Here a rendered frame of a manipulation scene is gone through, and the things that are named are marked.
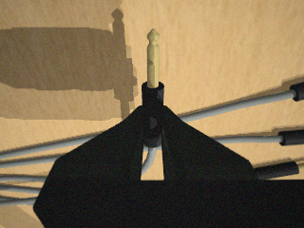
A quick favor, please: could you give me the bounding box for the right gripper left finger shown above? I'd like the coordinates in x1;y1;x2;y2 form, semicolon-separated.
45;105;143;182

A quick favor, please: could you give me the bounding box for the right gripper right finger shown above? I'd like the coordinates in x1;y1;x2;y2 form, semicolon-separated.
161;105;258;181

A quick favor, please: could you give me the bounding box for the black jack plug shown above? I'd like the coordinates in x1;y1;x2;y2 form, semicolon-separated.
290;82;304;102
254;161;304;180
142;31;164;148
277;129;304;146

